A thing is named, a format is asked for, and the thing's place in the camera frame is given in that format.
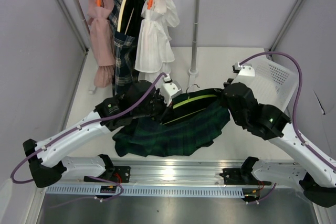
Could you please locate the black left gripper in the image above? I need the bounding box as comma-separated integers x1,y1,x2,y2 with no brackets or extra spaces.
132,88,175,124

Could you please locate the green plastic hanger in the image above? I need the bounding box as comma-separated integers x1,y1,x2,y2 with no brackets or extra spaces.
164,84,218,125

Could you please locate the white plastic basket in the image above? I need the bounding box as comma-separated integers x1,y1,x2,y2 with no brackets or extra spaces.
248,57,299,111

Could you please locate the dark green plaid skirt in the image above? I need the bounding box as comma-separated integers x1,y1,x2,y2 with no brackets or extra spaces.
112,93,230,157

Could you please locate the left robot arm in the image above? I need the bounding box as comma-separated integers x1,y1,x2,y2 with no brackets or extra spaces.
23,80,182,188

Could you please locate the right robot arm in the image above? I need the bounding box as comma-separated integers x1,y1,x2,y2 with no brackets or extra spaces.
220,82,335,208

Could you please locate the navy cream plaid skirt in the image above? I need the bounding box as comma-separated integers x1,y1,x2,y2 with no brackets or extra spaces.
109,0,146,95

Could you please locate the pink skirt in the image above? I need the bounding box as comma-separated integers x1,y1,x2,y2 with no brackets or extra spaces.
88,0,116,88

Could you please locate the cream wooden hanger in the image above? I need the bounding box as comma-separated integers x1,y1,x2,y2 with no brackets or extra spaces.
117,0,134,35

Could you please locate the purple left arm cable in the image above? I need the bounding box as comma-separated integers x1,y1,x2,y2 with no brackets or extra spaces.
10,72,171,205

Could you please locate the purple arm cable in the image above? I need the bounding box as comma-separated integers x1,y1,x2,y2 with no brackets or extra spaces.
10,72,171,205
238,51,336,205

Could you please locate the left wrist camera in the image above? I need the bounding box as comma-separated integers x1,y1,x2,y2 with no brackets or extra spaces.
160,81,182,107

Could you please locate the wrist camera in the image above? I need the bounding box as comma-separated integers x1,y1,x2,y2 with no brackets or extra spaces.
160,81,182,107
231,62,256,87

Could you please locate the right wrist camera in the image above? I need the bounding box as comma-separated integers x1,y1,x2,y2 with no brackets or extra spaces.
231,62,256,87

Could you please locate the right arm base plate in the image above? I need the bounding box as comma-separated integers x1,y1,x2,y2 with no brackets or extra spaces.
219,168,262,186

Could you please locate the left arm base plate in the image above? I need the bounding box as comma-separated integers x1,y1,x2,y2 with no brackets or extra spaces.
83,166,131,184

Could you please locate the aluminium mounting rail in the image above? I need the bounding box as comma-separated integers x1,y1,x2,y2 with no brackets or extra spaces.
60,157,313,188

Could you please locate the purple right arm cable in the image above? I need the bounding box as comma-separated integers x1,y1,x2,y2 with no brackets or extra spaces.
238,51,336,205

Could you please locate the white slotted cable duct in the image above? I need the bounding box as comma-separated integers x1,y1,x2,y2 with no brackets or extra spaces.
46,184,244,198

